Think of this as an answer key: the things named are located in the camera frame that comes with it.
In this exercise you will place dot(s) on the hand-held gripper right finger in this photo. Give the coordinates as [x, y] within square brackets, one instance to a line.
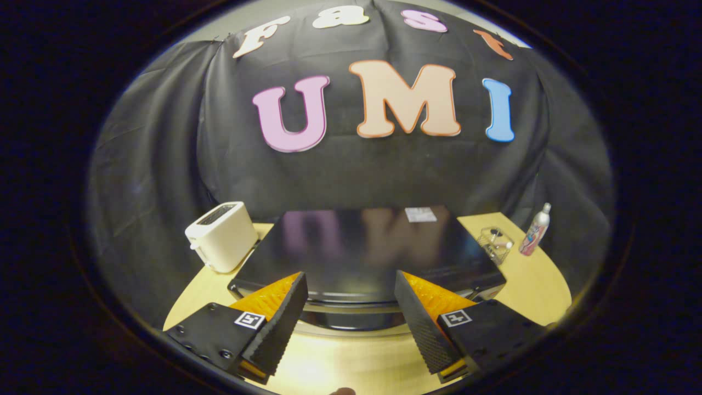
[419, 323]

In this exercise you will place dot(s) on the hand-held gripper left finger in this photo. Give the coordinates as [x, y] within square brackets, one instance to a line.
[282, 321]

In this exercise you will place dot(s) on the black toaster oven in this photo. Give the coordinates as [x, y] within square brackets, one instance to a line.
[356, 252]

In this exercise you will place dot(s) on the white bread toaster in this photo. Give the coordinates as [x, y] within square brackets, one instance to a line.
[222, 238]

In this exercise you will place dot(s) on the clear glass toothpick holder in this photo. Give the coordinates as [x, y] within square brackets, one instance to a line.
[495, 246]

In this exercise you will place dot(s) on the silver bottle with pink label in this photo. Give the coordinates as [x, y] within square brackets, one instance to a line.
[535, 233]

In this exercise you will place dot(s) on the black backdrop cloth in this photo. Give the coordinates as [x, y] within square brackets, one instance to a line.
[356, 175]

